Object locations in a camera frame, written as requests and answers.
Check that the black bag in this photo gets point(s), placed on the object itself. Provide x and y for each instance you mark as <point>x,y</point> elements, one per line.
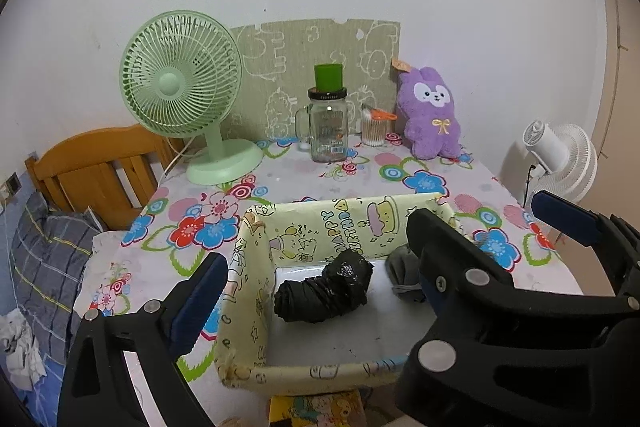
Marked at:
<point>320,292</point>

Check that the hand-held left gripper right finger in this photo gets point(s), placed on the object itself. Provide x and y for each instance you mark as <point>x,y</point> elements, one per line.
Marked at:
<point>426,296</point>

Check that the green plastic cup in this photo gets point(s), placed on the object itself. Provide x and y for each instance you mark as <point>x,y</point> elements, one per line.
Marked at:
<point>328,77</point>

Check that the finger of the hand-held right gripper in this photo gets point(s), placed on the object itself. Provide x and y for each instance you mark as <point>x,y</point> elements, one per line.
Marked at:
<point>565,217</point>
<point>465,307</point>

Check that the wooden bed headboard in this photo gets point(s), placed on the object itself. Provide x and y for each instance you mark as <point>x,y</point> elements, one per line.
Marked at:
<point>100,167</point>

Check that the clear toothpick jar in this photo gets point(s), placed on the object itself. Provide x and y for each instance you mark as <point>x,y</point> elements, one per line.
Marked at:
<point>374,129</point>

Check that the purple plush bunny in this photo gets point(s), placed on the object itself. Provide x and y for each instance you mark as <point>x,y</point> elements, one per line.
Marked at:
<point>431,117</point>

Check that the grey socks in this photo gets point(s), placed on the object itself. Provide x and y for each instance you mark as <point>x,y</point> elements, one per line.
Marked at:
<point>402,269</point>

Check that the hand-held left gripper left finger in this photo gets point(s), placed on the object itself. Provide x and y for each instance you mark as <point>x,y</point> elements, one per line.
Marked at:
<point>197,302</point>

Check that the green desk fan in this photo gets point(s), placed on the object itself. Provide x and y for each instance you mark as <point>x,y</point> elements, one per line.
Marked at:
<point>170,82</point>

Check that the yellow cartoon fabric storage box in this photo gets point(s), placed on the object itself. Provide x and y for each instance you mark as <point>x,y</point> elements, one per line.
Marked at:
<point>320,227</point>

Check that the glass jar mug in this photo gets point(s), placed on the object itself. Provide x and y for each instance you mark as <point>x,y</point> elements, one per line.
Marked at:
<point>327,132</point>

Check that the white standing fan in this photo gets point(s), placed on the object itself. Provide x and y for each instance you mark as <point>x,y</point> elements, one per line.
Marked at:
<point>570,157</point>

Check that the colourful cartoon box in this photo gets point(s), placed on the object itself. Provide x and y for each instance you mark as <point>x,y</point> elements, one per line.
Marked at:
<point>320,409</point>

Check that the grey plaid pillow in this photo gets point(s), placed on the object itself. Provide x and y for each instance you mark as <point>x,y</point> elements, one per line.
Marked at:
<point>55,257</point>

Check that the wall socket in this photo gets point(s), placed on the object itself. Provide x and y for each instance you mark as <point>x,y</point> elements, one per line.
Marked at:
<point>12,185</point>

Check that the white crumpled cloth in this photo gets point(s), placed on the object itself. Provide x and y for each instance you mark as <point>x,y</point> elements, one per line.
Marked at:
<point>20,347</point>

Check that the blue bedsheet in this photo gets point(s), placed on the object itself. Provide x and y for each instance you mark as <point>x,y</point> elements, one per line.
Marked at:
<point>47,387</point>

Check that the floral tablecloth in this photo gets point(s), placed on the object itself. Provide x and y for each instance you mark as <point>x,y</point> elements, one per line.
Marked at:
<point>295,179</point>

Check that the green cartoon printed board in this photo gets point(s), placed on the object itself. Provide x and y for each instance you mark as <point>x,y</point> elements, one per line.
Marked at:
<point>295,47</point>

